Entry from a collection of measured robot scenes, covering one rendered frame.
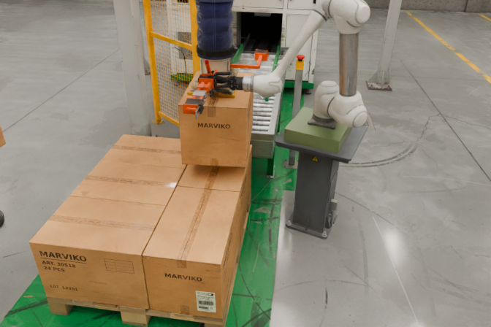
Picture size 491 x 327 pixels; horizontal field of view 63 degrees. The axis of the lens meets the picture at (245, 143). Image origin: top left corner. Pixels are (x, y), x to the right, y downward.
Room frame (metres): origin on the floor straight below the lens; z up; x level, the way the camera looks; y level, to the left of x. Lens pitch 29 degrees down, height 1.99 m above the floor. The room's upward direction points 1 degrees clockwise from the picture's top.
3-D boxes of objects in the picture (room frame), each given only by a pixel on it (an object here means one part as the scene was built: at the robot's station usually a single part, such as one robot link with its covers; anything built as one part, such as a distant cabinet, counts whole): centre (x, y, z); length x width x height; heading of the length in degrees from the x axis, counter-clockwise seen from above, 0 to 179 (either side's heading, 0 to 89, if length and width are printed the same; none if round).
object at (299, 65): (3.19, -0.44, 0.50); 0.07 x 0.07 x 1.00; 82
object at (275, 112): (3.80, -0.34, 0.50); 2.31 x 0.05 x 0.19; 172
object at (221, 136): (2.38, 0.17, 0.87); 0.60 x 0.40 x 0.40; 176
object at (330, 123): (2.40, -0.52, 0.87); 0.22 x 0.18 x 0.06; 157
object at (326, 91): (2.37, -0.52, 1.01); 0.18 x 0.16 x 0.22; 30
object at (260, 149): (2.68, 0.14, 0.48); 0.70 x 0.03 x 0.15; 82
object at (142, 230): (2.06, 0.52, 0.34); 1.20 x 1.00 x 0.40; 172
